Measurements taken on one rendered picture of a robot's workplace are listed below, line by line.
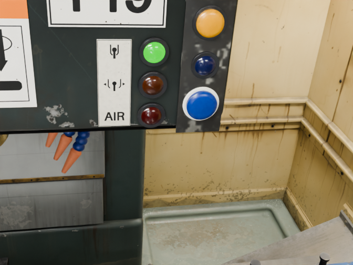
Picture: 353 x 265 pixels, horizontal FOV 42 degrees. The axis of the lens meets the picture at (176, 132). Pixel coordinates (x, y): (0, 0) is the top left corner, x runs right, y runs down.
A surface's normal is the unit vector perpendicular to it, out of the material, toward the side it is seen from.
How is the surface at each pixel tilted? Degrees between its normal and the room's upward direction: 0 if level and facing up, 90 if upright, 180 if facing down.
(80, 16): 90
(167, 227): 0
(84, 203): 90
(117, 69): 90
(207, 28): 93
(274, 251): 25
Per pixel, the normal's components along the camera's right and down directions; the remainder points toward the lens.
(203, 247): 0.07, -0.86
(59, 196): 0.18, 0.51
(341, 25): -0.98, 0.04
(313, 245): -0.34, -0.77
